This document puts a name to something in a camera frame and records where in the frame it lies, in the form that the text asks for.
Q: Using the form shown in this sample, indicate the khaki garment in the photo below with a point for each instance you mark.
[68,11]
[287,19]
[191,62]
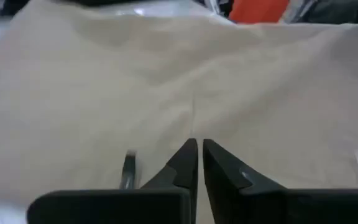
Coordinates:
[135,77]

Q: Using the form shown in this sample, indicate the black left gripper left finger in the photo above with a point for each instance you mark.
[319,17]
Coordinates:
[110,207]

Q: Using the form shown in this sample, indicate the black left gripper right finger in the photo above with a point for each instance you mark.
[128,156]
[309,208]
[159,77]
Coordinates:
[275,207]

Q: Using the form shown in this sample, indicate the orange fabric backdrop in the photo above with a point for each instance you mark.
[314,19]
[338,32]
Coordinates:
[256,11]

